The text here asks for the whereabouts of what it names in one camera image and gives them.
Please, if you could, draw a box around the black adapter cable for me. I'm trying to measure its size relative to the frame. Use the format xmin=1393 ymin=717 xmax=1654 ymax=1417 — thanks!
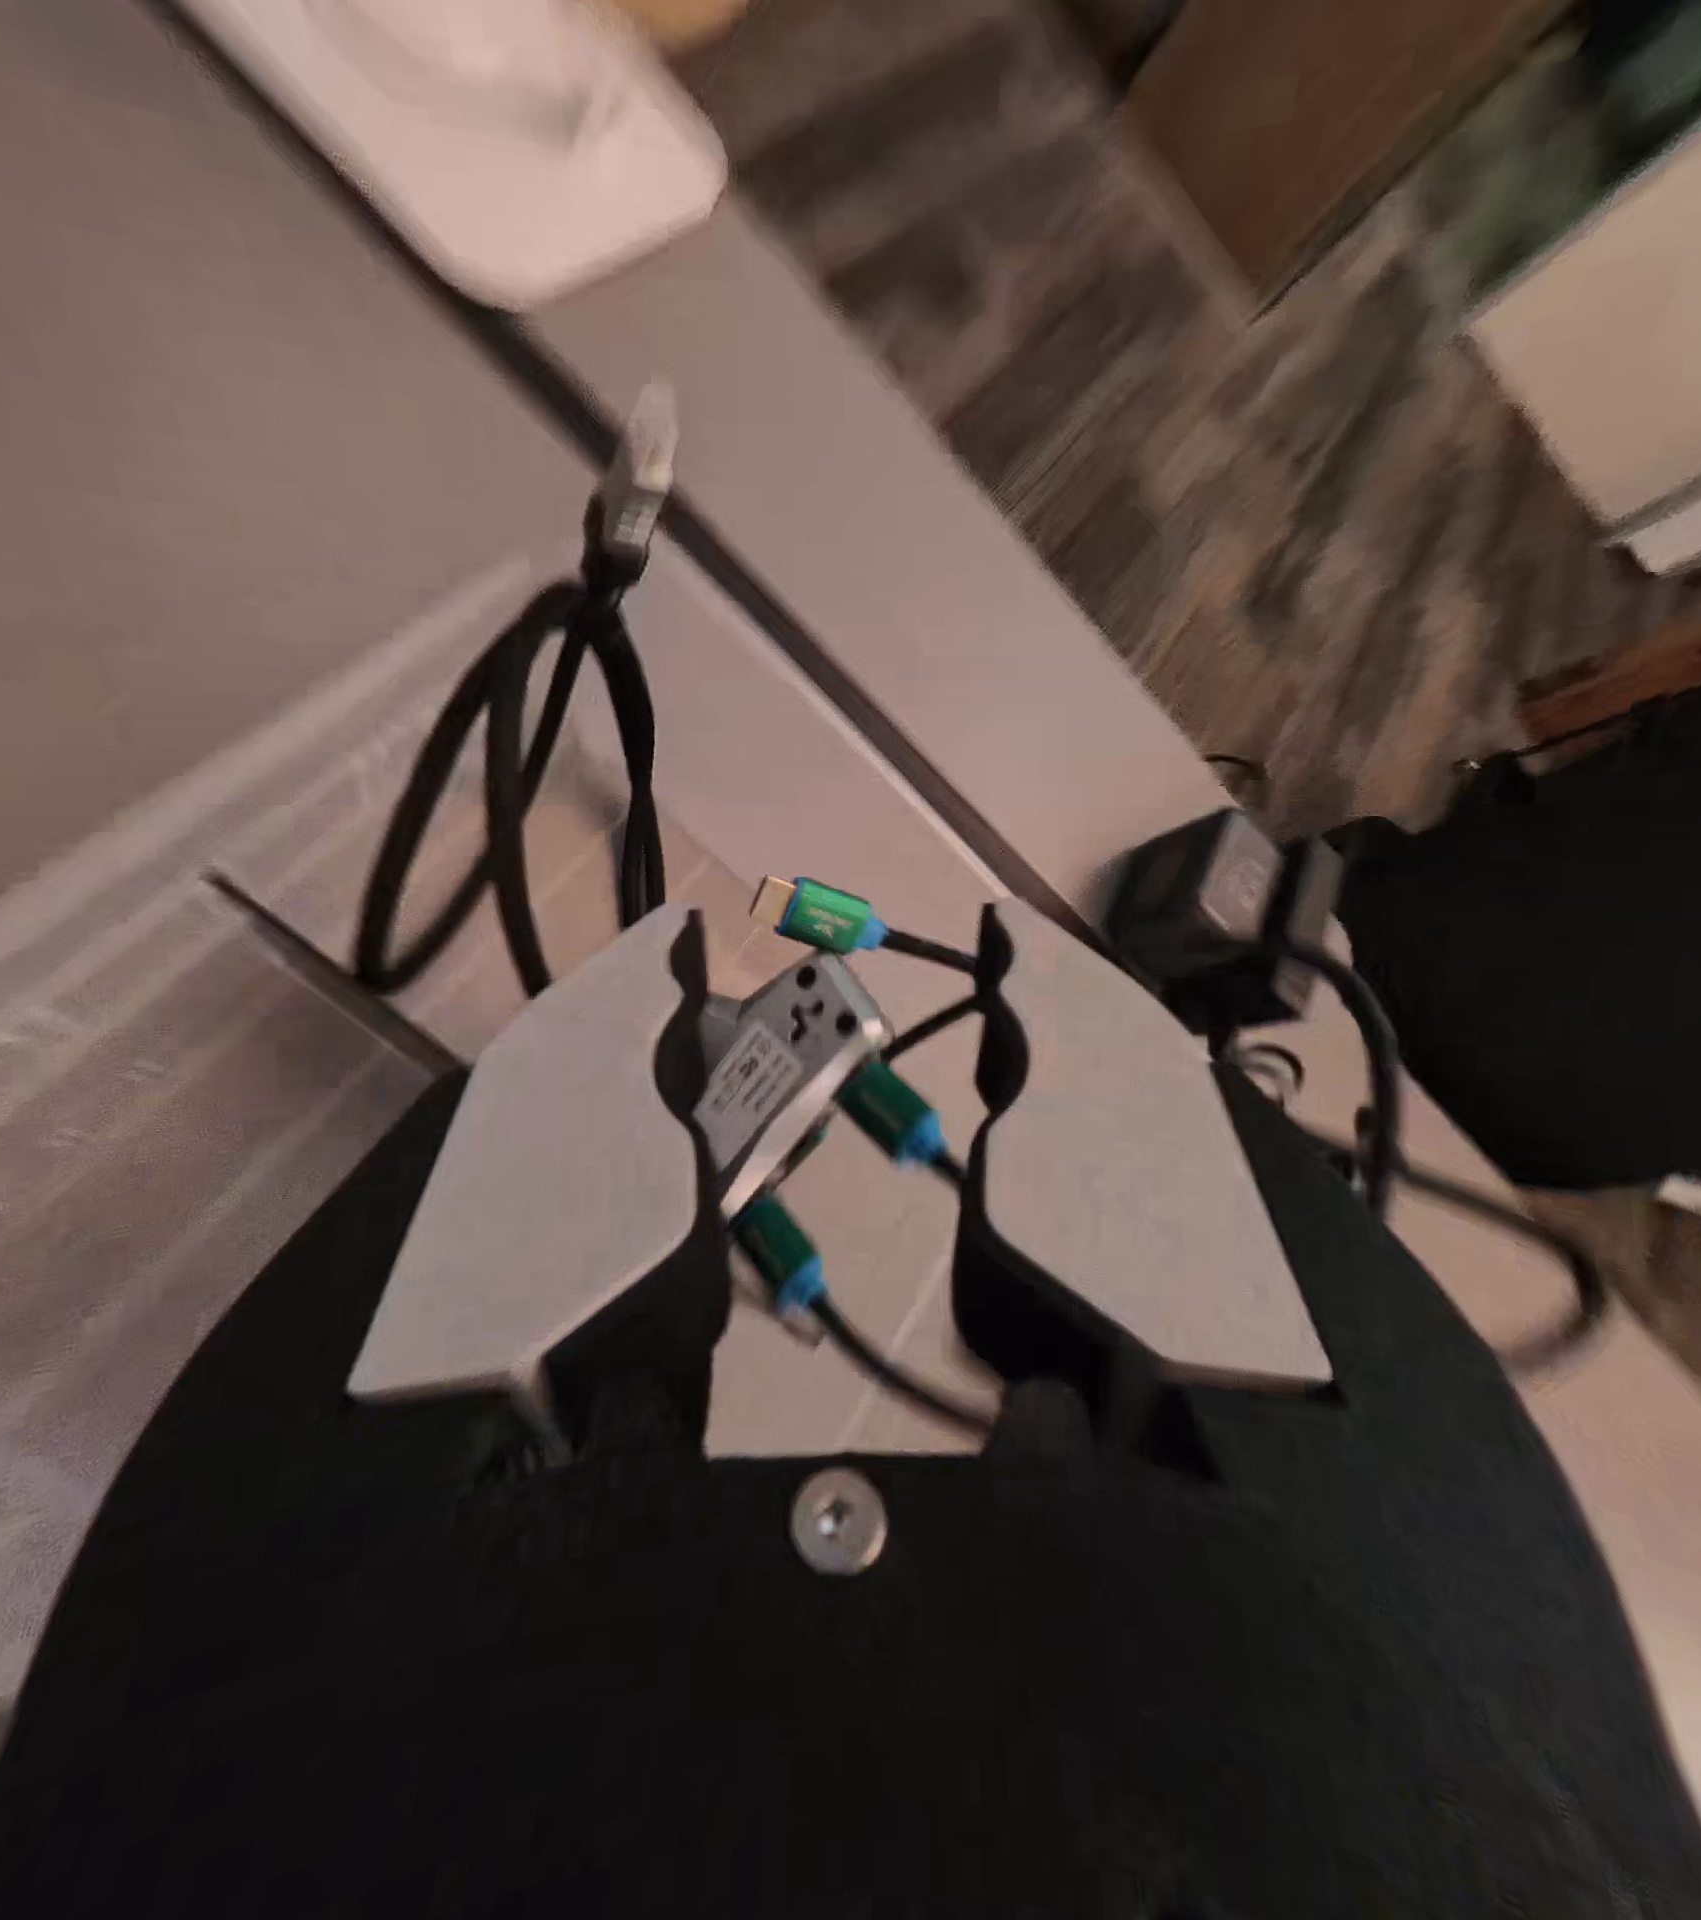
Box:
xmin=1211 ymin=756 xmax=1609 ymax=1374

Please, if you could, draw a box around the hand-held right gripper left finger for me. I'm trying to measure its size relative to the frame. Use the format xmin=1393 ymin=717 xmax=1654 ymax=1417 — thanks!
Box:
xmin=346 ymin=903 xmax=728 ymax=1415

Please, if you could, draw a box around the green plug HDMI cable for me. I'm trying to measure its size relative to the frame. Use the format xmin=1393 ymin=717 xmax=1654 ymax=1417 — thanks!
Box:
xmin=727 ymin=1195 xmax=1015 ymax=1429
xmin=835 ymin=992 xmax=987 ymax=1187
xmin=748 ymin=872 xmax=985 ymax=978

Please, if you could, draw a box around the white sign stand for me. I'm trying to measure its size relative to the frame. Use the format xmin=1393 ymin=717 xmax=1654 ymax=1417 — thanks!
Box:
xmin=174 ymin=0 xmax=728 ymax=313

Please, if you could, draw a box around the clear plastic bin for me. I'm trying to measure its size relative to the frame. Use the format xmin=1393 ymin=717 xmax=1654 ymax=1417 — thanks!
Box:
xmin=0 ymin=553 xmax=733 ymax=1711

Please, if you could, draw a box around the black switch pigtail cable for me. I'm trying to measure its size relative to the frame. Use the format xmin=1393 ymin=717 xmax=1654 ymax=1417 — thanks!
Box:
xmin=354 ymin=374 xmax=686 ymax=992

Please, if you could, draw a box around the white cabinet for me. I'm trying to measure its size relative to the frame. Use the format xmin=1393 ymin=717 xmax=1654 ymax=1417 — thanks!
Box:
xmin=1464 ymin=59 xmax=1701 ymax=579

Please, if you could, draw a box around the cardboard box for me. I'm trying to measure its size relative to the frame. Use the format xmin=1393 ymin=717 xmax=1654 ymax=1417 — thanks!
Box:
xmin=1120 ymin=0 xmax=1572 ymax=317

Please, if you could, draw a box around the black power adapter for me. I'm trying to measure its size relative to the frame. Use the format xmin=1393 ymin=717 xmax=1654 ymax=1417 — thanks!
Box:
xmin=1104 ymin=810 xmax=1346 ymax=1029

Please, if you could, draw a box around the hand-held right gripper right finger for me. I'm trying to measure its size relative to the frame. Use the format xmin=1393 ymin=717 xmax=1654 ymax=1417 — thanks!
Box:
xmin=952 ymin=900 xmax=1337 ymax=1390

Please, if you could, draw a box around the black HDMI switch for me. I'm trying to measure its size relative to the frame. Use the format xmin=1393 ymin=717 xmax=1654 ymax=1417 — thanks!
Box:
xmin=693 ymin=952 xmax=896 ymax=1217

